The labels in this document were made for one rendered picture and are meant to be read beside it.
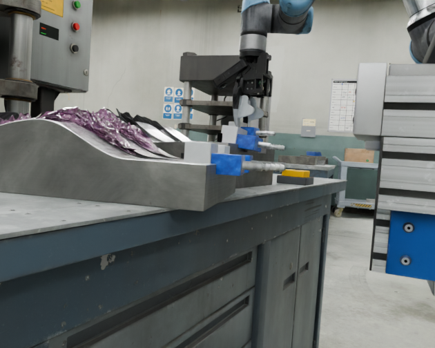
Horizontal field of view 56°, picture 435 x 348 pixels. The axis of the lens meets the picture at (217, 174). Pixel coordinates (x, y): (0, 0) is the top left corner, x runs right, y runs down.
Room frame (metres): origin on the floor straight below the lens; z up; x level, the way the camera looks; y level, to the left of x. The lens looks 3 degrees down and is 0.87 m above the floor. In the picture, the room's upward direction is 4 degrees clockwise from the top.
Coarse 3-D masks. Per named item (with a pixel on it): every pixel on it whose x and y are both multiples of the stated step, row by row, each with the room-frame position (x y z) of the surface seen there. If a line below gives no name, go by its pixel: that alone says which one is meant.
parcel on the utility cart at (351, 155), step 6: (348, 150) 6.32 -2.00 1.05; (354, 150) 6.29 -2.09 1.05; (360, 150) 6.28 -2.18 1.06; (366, 150) 6.26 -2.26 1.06; (348, 156) 6.31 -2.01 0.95; (354, 156) 6.29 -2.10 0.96; (360, 156) 6.27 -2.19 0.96; (366, 156) 6.25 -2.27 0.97; (372, 156) 6.24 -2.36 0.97; (366, 162) 6.26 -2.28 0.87; (372, 162) 6.24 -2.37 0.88
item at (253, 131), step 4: (232, 124) 1.14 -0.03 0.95; (240, 124) 1.13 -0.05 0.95; (244, 124) 1.15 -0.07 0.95; (244, 128) 1.12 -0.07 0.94; (248, 128) 1.12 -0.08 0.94; (252, 128) 1.11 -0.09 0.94; (256, 128) 1.13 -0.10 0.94; (248, 132) 1.12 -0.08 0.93; (252, 132) 1.11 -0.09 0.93; (256, 132) 1.12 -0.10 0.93; (260, 132) 1.12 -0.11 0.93; (264, 132) 1.11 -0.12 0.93; (268, 132) 1.11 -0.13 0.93; (272, 132) 1.10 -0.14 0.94; (256, 136) 1.13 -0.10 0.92
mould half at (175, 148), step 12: (156, 132) 1.01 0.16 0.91; (156, 144) 0.85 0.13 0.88; (168, 144) 0.83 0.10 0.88; (180, 144) 0.82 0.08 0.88; (228, 144) 0.77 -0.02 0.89; (180, 156) 0.82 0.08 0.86; (264, 156) 0.94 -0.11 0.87; (240, 180) 0.83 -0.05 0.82; (252, 180) 0.88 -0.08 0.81; (264, 180) 0.95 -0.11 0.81
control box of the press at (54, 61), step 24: (48, 0) 1.42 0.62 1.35; (72, 0) 1.52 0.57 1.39; (0, 24) 1.40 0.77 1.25; (48, 24) 1.43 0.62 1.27; (72, 24) 1.52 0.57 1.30; (0, 48) 1.40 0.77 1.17; (48, 48) 1.43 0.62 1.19; (72, 48) 1.52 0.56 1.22; (0, 72) 1.40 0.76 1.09; (48, 72) 1.44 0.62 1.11; (72, 72) 1.53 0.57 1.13; (48, 96) 1.50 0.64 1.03
